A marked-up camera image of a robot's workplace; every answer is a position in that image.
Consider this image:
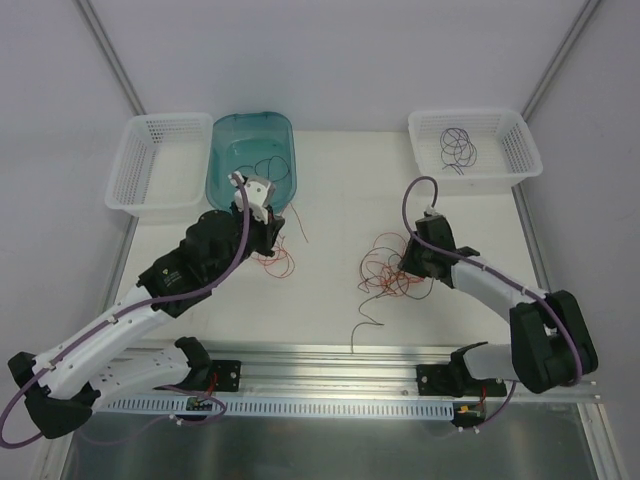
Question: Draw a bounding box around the brown cable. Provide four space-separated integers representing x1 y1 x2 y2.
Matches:
351 239 434 354

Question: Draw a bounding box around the white slotted cable duct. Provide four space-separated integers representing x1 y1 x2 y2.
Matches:
103 395 454 422

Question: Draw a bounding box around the aluminium frame post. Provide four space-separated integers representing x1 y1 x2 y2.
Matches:
72 0 147 115
521 0 605 122

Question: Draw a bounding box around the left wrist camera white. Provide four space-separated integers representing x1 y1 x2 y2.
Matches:
228 171 276 224

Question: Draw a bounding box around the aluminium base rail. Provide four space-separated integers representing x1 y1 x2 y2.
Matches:
114 342 599 401

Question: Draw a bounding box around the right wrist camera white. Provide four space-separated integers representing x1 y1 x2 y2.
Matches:
424 205 440 216

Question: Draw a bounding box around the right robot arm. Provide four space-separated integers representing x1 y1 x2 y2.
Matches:
399 211 599 397

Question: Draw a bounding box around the aluminium frame post right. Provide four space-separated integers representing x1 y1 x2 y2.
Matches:
521 0 605 122

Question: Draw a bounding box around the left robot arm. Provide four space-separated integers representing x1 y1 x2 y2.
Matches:
8 208 285 439

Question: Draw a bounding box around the white plastic basket right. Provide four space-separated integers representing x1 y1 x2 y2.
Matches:
408 108 543 195

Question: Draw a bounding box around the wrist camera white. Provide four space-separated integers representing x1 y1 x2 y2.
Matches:
228 171 276 224
424 205 440 216

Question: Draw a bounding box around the white plastic basket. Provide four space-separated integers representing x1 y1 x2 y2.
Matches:
104 112 213 222
408 108 543 195

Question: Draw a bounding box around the black cable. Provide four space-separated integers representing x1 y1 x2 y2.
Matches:
234 154 291 184

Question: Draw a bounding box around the white plastic basket left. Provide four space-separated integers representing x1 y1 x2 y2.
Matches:
104 112 213 222

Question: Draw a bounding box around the teal transparent plastic tub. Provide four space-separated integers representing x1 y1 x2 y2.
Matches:
205 112 297 214

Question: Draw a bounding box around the aluminium frame post left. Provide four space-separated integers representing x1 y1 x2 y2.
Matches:
72 0 147 115

